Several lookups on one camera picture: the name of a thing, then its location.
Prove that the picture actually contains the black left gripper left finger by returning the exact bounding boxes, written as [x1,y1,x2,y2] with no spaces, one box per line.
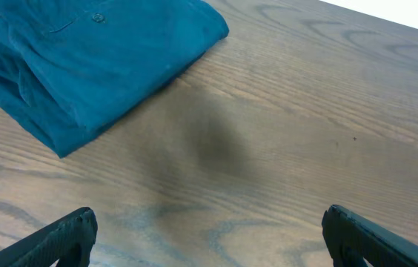
[0,207,98,267]

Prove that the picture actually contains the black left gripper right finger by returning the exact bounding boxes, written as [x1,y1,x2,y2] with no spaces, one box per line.
[322,205,418,267]

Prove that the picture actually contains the dark blue shorts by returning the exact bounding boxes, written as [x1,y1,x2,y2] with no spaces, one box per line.
[0,0,229,157]

